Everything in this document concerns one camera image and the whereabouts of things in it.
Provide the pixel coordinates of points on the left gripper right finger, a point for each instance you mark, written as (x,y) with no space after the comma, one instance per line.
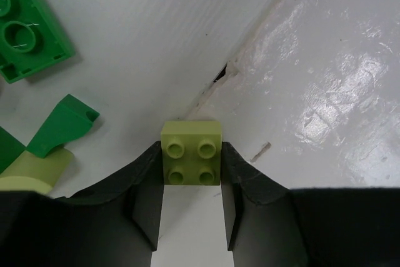
(269,225)

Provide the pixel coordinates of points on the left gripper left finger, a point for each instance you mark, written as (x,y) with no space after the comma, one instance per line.
(114,222)

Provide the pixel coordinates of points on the light green square lego brick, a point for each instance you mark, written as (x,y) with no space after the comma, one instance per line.
(191,152)

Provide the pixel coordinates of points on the small dark green slope lego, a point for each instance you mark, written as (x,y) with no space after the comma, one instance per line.
(70,119)

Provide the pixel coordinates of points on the dark green lego plate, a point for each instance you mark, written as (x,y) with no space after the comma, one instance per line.
(32,39)

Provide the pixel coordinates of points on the green number lego brick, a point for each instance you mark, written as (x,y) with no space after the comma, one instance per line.
(10,149)

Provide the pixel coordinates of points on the light green curved lego right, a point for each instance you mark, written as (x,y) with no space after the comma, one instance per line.
(31,173)

